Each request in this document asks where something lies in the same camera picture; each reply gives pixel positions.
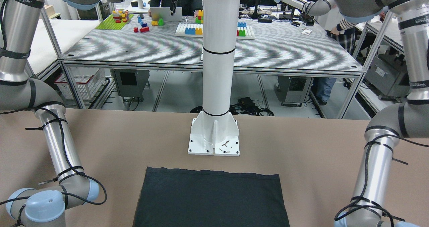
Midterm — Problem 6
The black t-shirt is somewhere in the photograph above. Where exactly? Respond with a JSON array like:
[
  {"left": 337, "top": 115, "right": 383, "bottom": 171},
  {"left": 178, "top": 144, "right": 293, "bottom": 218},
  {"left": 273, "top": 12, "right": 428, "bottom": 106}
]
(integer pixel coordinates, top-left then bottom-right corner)
[{"left": 133, "top": 167, "right": 290, "bottom": 227}]

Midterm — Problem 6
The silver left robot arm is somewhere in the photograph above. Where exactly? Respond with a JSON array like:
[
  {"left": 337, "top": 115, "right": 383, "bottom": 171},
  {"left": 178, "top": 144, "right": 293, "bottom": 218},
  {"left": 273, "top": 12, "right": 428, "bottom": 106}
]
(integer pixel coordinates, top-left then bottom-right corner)
[{"left": 334, "top": 0, "right": 429, "bottom": 227}]

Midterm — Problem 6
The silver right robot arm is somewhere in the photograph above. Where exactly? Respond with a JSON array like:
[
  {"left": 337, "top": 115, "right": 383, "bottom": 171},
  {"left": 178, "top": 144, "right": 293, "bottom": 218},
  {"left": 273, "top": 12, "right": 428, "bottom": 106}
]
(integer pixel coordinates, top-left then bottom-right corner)
[{"left": 0, "top": 0, "right": 102, "bottom": 227}]

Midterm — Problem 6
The white block tray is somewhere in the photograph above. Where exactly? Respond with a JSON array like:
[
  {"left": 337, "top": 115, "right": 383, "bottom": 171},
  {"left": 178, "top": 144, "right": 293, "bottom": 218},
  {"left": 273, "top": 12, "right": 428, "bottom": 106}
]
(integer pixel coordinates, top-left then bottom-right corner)
[{"left": 175, "top": 22, "right": 256, "bottom": 40}]

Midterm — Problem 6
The striped work table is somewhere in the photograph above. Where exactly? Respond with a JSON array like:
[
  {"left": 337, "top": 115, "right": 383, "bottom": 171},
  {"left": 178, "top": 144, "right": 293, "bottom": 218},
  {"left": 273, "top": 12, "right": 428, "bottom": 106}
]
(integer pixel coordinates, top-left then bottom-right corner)
[{"left": 59, "top": 12, "right": 366, "bottom": 120}]

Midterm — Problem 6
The silver laptop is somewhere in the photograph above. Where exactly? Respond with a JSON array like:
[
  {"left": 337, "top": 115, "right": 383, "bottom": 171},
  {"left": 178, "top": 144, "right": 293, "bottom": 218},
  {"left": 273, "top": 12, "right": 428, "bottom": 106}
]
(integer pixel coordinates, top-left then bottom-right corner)
[{"left": 150, "top": 7, "right": 182, "bottom": 22}]

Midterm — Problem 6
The white plastic basket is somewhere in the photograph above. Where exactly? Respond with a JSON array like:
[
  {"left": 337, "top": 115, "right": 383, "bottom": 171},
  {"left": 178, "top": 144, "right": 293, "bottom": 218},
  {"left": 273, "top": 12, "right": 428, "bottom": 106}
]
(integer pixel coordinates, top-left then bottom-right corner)
[{"left": 54, "top": 68, "right": 106, "bottom": 101}]

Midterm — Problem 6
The green lego baseplate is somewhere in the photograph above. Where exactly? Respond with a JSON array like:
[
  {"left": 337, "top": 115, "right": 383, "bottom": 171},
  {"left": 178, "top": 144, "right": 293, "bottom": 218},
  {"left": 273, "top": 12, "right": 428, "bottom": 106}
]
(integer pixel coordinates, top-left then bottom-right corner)
[{"left": 95, "top": 14, "right": 135, "bottom": 30}]

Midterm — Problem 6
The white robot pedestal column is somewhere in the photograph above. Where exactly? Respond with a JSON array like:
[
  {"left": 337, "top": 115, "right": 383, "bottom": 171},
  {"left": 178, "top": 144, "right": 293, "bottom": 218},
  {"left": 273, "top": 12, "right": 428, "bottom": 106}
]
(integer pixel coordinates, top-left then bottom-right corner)
[{"left": 187, "top": 0, "right": 240, "bottom": 156}]

